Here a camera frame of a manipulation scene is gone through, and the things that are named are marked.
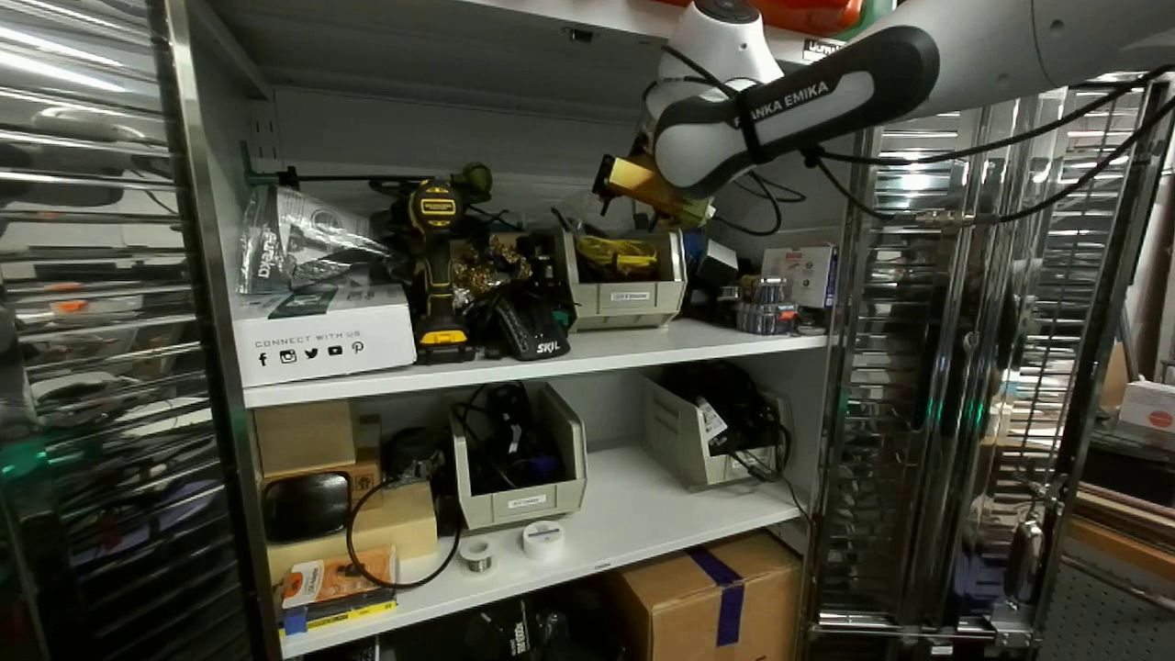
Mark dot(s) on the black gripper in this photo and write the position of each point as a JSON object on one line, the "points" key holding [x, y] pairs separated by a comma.
{"points": [[683, 211]]}

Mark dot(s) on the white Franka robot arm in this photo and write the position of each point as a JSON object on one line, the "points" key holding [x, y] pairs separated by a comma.
{"points": [[979, 48]]}

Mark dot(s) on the grey tool box bin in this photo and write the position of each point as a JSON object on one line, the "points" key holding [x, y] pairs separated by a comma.
{"points": [[626, 298]]}

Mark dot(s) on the small white box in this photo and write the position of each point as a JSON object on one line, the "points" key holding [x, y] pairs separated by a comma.
{"points": [[797, 269]]}

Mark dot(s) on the long black rod tool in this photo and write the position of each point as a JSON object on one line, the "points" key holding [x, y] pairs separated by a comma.
{"points": [[342, 178]]}

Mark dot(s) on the white box with icons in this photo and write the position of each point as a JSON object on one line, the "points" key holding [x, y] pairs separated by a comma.
{"points": [[324, 339]]}

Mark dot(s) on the cardboard box with blue tape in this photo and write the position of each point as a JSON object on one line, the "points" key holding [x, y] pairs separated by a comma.
{"points": [[708, 609]]}

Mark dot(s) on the flat tan cardboard box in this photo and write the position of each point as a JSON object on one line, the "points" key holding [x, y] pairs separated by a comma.
{"points": [[399, 520]]}

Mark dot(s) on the small plain cardboard box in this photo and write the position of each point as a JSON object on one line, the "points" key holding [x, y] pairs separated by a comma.
{"points": [[304, 440]]}

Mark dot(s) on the white red box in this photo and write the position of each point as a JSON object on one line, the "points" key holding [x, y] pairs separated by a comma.
{"points": [[1149, 405]]}

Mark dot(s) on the pack of batteries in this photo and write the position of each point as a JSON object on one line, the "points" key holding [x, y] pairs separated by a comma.
{"points": [[765, 302]]}

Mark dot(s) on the black battery charger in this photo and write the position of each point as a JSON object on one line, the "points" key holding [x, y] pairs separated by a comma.
{"points": [[530, 325]]}

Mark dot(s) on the olive round object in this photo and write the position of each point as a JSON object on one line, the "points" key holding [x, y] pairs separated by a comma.
{"points": [[470, 186]]}

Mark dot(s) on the orange plastic item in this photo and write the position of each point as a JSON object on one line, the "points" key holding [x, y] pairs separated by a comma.
{"points": [[801, 12]]}

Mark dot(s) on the grey storage bin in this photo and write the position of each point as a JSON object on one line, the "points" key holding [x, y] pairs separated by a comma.
{"points": [[519, 500], [677, 444]]}

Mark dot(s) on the white shelf unit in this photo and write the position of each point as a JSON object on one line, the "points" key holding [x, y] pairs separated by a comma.
{"points": [[661, 489]]}

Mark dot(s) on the white tape roll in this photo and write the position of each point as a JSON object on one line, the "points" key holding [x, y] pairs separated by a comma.
{"points": [[541, 537]]}

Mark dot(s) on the black round item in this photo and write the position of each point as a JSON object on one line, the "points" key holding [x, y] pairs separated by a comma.
{"points": [[412, 452]]}

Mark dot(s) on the clear plastic bag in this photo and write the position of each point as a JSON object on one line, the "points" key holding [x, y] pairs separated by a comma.
{"points": [[296, 242]]}

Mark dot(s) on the grey tape roll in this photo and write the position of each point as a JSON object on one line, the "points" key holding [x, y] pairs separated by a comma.
{"points": [[477, 558]]}

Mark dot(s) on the black equipment pile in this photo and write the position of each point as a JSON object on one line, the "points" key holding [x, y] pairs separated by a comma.
{"points": [[489, 627]]}

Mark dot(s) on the black zip case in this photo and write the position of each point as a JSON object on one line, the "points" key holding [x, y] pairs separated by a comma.
{"points": [[304, 504]]}

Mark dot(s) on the orange book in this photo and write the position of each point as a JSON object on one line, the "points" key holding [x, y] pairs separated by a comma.
{"points": [[333, 586]]}

